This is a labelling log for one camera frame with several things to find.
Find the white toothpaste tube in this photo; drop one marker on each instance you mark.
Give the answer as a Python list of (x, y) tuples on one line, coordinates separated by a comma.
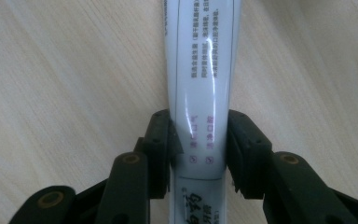
[(199, 62)]

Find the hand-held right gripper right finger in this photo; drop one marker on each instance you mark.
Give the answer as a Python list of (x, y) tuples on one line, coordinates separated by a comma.
[(254, 161)]

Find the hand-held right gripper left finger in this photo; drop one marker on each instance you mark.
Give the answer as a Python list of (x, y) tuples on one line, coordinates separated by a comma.
[(155, 149)]

